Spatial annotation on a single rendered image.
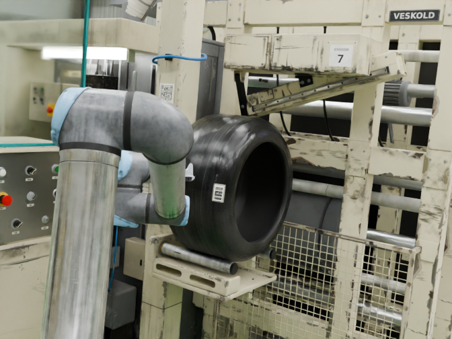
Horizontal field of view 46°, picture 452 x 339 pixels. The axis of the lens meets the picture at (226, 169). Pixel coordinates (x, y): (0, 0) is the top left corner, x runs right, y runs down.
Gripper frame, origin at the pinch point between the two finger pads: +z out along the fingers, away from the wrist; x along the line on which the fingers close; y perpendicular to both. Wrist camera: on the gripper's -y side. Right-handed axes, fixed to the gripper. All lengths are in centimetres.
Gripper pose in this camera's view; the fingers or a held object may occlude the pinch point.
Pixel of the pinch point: (190, 179)
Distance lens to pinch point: 184.4
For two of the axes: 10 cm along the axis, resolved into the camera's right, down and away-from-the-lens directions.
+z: 5.6, 0.7, 8.3
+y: 1.5, -9.9, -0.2
